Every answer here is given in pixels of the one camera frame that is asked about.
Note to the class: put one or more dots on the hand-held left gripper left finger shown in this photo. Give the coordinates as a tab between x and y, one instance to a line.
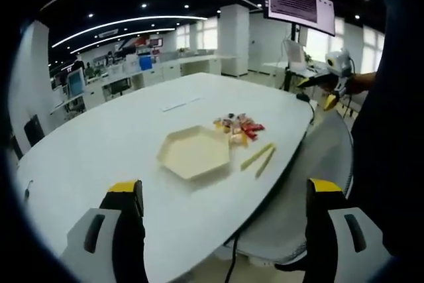
99	230

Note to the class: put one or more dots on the black office chair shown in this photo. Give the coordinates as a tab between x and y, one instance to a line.
33	130

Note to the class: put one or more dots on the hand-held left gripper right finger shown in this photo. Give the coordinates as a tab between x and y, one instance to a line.
348	230

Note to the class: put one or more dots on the blue storage box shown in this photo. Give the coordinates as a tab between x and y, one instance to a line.
145	63

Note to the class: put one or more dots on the black monitor stand pole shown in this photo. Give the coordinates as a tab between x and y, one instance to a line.
295	32

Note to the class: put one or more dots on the person's dark clothing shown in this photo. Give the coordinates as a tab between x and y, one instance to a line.
397	114

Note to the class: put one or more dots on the cream hexagonal container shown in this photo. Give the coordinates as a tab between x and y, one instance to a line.
195	153

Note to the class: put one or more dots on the small black object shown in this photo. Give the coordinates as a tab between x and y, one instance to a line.
27	190

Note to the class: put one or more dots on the large computer monitor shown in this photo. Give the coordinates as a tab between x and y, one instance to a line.
298	6

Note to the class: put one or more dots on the pile of food snacks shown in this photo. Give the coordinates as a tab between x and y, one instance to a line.
240	129

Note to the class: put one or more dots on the person's right hand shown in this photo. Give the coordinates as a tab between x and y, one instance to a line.
359	82

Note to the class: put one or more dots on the long white office counter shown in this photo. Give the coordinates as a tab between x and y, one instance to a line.
159	71

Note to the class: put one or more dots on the grey mesh office chair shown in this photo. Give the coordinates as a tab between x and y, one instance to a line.
318	177

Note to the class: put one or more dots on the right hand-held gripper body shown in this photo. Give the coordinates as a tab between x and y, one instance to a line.
338	62

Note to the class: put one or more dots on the white square pillar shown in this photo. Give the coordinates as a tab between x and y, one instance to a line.
234	39

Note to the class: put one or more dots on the white laptop on stand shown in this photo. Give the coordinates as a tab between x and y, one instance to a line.
296	56

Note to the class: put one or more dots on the yellow-green food tongs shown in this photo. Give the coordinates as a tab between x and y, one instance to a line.
260	158

